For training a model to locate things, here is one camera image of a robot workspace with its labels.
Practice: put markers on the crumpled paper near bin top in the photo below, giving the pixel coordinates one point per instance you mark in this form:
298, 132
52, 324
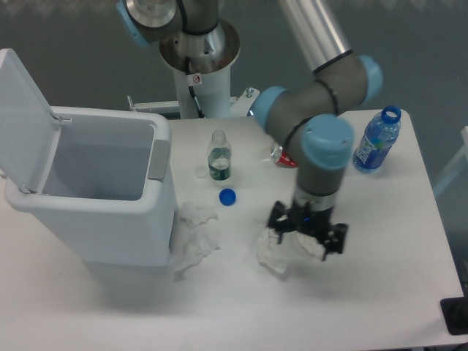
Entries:
195, 215

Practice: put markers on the crumpled paper ball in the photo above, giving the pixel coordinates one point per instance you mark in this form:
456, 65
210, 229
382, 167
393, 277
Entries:
276, 220
309, 246

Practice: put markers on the blue plastic drink bottle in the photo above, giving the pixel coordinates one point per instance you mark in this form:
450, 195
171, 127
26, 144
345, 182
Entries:
378, 138

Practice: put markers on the crushed red soda can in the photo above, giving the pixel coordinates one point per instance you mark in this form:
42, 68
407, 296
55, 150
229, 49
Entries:
280, 157

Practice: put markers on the blue bottle cap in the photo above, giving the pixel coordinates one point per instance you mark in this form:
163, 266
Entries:
227, 197

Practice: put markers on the crumpled paper ball centre top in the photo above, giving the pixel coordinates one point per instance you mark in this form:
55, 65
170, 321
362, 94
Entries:
276, 220

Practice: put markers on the white metal base bracket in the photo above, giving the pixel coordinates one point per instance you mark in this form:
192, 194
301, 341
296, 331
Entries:
197, 107

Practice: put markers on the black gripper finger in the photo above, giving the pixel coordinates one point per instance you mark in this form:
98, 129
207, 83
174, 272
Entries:
335, 239
280, 208

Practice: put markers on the black device at edge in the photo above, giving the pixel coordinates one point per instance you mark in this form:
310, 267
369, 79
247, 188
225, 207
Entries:
454, 311

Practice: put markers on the crumpled paper centre bottom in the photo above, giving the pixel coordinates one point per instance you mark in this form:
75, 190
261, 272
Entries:
267, 254

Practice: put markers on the crumpled paper ball right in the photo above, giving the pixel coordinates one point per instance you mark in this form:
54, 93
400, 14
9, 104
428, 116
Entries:
309, 246

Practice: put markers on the clear small bottle cap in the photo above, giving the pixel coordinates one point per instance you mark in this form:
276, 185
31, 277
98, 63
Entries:
200, 172

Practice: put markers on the white frame at right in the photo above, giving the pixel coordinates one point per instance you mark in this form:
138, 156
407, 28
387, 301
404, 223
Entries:
455, 166

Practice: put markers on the tissue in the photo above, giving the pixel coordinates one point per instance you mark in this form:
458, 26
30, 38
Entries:
196, 248

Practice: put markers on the white trash bin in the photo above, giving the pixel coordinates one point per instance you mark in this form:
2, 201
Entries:
109, 195

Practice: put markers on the clear green-label plastic bottle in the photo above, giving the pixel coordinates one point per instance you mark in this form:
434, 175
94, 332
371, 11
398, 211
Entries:
219, 156

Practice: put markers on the white trash bin lid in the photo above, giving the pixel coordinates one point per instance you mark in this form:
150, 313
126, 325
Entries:
30, 130

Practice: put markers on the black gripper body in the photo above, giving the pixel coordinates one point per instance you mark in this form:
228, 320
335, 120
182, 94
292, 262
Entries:
304, 220

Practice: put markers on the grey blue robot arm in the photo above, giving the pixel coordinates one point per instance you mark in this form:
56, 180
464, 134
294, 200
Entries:
199, 46

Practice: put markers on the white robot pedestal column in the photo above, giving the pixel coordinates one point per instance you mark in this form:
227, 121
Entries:
212, 91

